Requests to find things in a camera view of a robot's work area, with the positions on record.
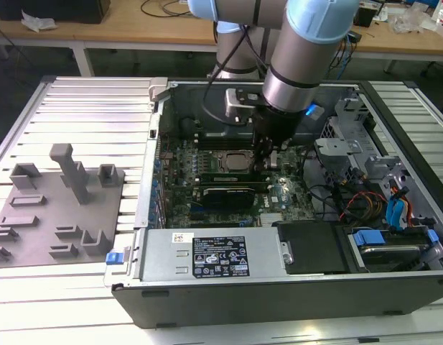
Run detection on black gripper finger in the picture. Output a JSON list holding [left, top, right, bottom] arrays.
[[252, 138, 268, 175], [266, 139, 281, 170]]

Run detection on black RAM slot row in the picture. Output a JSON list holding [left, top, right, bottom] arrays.
[[195, 129, 256, 151], [195, 173, 271, 192]]

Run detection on green RAM stick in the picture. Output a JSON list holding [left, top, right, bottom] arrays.
[[199, 131, 254, 139]]

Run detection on silver CPU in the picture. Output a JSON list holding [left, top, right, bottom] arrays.
[[224, 153, 256, 170]]

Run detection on green motherboard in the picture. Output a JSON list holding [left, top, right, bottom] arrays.
[[154, 134, 317, 229]]

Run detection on metal CPU socket cover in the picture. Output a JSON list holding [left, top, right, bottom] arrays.
[[215, 149, 258, 177]]

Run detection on black graphics card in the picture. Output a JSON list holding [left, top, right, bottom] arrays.
[[201, 186, 256, 209]]

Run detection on silver chipset heatsink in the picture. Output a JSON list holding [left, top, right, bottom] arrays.
[[260, 211, 286, 227]]

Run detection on metal drive cage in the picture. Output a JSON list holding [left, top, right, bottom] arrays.
[[313, 96, 416, 190]]

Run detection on black plastic cover plate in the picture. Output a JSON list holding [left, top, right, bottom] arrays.
[[273, 221, 351, 276]]

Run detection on hard disk in blue carrier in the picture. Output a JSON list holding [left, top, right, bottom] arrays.
[[349, 229, 438, 273]]

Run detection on grey power supply unit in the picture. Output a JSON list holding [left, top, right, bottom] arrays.
[[140, 228, 292, 283]]

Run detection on small black device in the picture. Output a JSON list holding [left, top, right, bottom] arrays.
[[357, 5, 375, 27]]

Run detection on black open PC case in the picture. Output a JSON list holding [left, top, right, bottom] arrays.
[[102, 78, 443, 330]]

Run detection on clear plastic bags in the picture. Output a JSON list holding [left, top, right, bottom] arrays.
[[388, 6, 429, 35]]

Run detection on wooden desk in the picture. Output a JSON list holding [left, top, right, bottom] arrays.
[[0, 0, 443, 55]]

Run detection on grey parts rack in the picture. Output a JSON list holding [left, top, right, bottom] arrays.
[[0, 142, 128, 269]]

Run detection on white crumpled paper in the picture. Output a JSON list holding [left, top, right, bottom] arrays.
[[21, 9, 59, 34]]

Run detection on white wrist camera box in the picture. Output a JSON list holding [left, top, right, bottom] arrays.
[[223, 87, 266, 126]]

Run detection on black camera cable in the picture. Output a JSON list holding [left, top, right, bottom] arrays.
[[200, 24, 251, 127]]

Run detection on red yellow black wire bundle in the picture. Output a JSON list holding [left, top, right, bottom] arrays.
[[341, 192, 388, 221]]

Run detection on blue flat data wire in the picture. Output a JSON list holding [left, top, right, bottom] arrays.
[[385, 195, 406, 231]]

